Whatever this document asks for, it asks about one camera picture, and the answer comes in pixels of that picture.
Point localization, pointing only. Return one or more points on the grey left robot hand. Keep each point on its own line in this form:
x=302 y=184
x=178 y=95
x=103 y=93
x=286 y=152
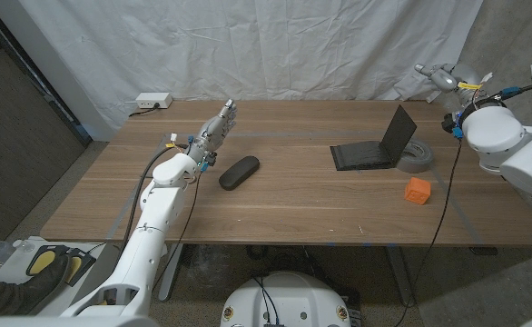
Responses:
x=213 y=131

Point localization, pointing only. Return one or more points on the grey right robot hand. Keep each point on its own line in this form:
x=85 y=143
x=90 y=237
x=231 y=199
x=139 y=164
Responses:
x=445 y=77

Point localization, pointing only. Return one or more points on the black laptop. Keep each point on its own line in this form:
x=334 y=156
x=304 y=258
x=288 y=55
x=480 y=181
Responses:
x=361 y=154

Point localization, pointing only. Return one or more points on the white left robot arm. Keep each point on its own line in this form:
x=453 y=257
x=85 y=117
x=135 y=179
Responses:
x=157 y=213

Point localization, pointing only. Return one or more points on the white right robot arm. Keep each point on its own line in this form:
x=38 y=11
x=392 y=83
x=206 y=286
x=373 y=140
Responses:
x=493 y=131

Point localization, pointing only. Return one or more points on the black glasses case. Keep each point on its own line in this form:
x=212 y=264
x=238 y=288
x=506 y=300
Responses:
x=239 y=172

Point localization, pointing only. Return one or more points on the short grey tape strip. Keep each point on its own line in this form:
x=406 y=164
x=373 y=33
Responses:
x=116 y=225
x=462 y=213

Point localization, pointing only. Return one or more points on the white power outlet box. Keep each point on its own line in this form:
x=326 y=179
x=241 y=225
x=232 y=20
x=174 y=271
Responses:
x=153 y=100

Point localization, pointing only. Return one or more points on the white backdrop cloth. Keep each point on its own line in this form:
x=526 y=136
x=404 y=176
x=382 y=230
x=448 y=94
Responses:
x=248 y=45

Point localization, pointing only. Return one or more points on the orange cube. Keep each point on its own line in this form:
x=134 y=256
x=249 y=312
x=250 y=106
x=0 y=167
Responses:
x=417 y=191

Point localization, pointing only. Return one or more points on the grey table leg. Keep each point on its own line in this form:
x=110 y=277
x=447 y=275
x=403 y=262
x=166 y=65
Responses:
x=400 y=277
x=170 y=272

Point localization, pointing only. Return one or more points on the black table foot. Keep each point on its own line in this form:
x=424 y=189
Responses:
x=483 y=250

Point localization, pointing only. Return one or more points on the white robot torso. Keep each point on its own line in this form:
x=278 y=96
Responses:
x=293 y=300

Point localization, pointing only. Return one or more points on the yellow black foot pedal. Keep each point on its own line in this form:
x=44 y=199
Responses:
x=43 y=261
x=82 y=263

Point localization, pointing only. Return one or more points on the dark grey door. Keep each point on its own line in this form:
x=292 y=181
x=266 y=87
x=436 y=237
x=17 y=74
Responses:
x=12 y=136

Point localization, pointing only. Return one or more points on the dark shoe of person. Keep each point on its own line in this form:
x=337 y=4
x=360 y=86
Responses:
x=34 y=290

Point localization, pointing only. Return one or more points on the grey duct tape roll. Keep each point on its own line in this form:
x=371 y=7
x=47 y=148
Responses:
x=422 y=159

